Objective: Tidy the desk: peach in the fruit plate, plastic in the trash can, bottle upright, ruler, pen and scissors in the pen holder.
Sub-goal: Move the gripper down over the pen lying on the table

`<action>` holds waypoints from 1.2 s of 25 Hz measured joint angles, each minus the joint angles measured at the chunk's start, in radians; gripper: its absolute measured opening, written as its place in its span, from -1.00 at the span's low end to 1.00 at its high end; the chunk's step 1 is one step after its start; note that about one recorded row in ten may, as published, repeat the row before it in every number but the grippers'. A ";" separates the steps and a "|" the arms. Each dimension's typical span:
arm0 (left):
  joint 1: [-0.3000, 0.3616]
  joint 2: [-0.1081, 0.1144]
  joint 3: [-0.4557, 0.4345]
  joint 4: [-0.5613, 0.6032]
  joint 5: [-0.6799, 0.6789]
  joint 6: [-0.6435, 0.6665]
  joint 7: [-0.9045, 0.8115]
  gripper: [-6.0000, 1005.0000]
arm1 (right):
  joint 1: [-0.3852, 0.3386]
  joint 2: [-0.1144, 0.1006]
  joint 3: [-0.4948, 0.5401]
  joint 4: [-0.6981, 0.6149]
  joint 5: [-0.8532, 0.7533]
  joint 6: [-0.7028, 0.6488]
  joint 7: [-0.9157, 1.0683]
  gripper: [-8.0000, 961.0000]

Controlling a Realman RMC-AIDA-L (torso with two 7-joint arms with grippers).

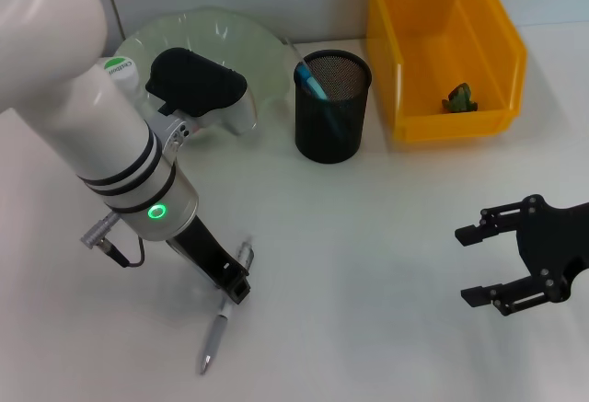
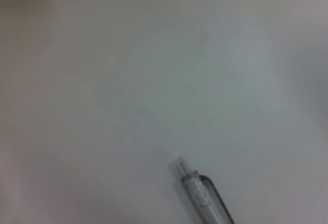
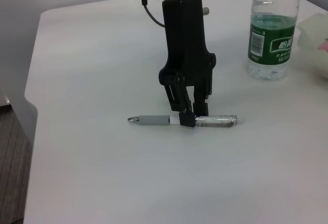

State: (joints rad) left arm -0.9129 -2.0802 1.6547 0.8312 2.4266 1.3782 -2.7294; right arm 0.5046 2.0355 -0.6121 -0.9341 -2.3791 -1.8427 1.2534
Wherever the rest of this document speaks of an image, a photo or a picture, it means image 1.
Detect blue capped scissors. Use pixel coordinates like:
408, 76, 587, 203
295, 63, 346, 141

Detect green plastic wrapper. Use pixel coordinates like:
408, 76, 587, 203
441, 82, 479, 113

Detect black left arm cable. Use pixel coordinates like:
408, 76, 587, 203
80, 217, 146, 269

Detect clear green-label water bottle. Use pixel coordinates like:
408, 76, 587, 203
100, 55, 140, 102

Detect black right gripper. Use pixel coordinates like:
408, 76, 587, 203
454, 194, 589, 317

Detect silver white ballpoint pen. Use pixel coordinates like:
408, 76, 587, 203
199, 235, 257, 375

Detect pale green glass fruit bowl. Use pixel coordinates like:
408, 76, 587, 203
112, 6, 289, 142

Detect yellow plastic bin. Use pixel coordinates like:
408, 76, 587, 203
365, 0, 528, 144

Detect black mesh pen holder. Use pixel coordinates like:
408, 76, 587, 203
294, 50, 373, 164

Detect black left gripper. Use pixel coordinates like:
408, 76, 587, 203
167, 215, 252, 306

